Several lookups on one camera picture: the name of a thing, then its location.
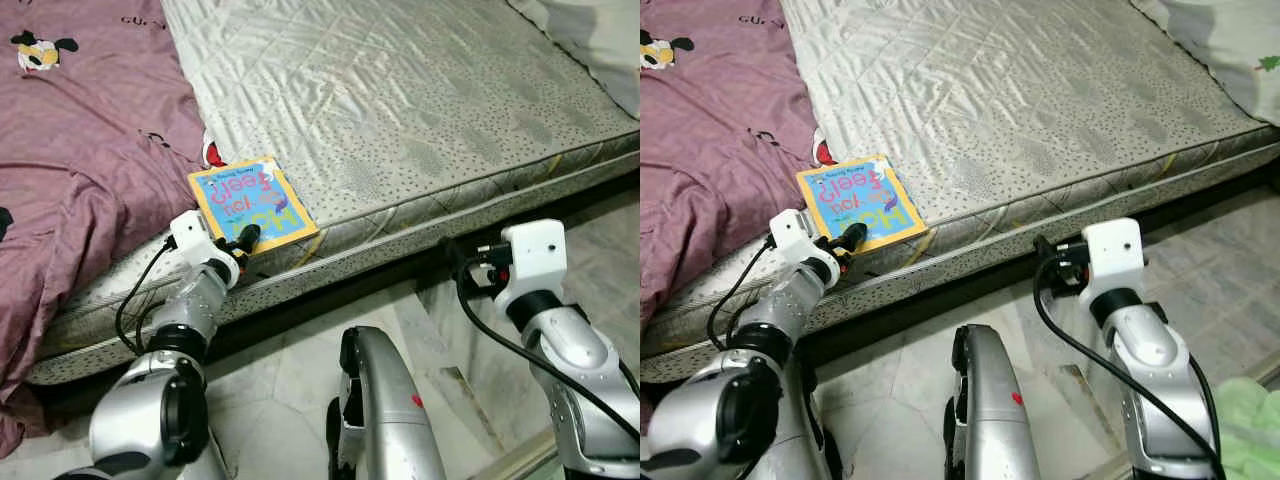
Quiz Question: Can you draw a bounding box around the colourful children's book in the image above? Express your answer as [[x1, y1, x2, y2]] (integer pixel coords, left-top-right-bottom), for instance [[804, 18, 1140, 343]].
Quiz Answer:
[[797, 155, 930, 254], [188, 157, 322, 257]]

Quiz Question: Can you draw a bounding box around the white pillow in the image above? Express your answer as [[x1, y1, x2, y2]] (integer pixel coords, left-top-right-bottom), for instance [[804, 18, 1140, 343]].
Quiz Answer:
[[510, 0, 641, 120], [1130, 0, 1280, 130]]

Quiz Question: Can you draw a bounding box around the beige quilted mattress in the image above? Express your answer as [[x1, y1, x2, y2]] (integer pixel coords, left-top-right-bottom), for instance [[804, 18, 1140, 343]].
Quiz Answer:
[[25, 0, 641, 387], [640, 0, 1280, 387]]

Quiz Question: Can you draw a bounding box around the mauve cartoon mouse blanket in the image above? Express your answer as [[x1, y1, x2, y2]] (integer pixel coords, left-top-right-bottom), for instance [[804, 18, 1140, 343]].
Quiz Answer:
[[0, 0, 217, 457], [640, 0, 832, 352]]

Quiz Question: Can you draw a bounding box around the grey robot right leg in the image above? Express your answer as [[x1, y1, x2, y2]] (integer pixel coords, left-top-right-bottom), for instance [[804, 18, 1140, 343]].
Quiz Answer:
[[325, 326, 447, 480], [942, 324, 1047, 480]]

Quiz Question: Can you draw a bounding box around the light green cloth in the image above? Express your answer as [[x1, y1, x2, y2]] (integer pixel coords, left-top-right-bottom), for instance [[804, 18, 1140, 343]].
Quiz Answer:
[[1215, 378, 1280, 480]]

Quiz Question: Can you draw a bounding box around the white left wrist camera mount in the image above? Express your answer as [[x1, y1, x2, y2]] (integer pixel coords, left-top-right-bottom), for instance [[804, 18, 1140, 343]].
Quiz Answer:
[[768, 208, 817, 252], [168, 210, 217, 254]]

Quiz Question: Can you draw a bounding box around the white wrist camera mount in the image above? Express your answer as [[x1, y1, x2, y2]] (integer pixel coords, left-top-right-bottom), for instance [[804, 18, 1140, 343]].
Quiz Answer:
[[1080, 218, 1147, 297], [500, 220, 567, 302], [168, 210, 217, 254], [768, 208, 817, 252]]

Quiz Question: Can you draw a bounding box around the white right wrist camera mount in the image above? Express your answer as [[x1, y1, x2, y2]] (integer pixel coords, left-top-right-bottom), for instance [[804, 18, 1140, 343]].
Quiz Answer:
[[1080, 218, 1147, 297], [500, 220, 567, 302]]

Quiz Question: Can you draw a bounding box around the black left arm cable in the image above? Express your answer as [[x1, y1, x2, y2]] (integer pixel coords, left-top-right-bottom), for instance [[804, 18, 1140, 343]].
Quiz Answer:
[[705, 238, 782, 352], [115, 235, 182, 357]]

